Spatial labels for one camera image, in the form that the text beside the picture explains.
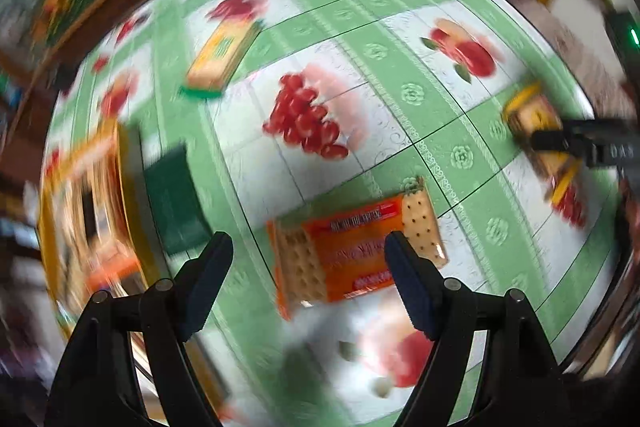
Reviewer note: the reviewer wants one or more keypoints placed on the cardboard box with yellow tape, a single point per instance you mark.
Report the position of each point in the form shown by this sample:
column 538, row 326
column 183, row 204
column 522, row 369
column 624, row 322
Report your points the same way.
column 80, row 207

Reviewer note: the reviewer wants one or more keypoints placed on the yellow edged cracker packet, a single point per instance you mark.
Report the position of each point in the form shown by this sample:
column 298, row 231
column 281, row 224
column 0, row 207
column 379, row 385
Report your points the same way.
column 535, row 114

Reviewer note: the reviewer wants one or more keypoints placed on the orange packet with brown label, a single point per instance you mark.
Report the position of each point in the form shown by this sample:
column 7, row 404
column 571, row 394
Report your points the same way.
column 112, row 274

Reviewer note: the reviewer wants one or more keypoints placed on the yellow cracker packet green end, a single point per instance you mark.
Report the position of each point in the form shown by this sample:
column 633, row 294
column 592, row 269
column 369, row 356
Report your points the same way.
column 222, row 52

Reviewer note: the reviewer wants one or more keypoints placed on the fruit print green tablecloth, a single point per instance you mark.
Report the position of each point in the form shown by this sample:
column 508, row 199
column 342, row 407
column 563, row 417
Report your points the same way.
column 380, row 57

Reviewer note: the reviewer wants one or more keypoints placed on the orange square cracker packet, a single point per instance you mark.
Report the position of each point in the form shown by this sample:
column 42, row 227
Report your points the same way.
column 350, row 252

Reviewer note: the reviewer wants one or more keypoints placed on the dark green packet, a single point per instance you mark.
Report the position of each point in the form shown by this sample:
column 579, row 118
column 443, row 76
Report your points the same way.
column 175, row 202

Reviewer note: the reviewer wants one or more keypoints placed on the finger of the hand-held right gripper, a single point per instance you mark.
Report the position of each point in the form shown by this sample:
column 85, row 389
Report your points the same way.
column 562, row 139

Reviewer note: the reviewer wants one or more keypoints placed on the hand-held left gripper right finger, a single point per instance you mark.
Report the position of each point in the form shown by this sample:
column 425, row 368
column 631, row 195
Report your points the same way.
column 411, row 287

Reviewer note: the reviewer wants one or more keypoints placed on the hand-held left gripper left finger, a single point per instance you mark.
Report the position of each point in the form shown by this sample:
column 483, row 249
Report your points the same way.
column 207, row 287

